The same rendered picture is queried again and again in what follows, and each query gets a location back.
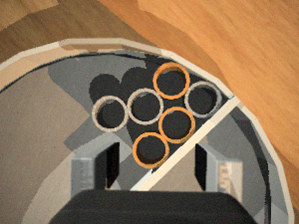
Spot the grey metal ring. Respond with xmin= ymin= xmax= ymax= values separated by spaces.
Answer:
xmin=92 ymin=96 xmax=131 ymax=132
xmin=182 ymin=82 xmax=221 ymax=117
xmin=127 ymin=88 xmax=163 ymax=125

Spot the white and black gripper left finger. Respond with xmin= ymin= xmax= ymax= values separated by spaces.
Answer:
xmin=70 ymin=141 xmax=120 ymax=200

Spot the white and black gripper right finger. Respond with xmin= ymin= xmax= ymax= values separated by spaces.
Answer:
xmin=194 ymin=143 xmax=243 ymax=205

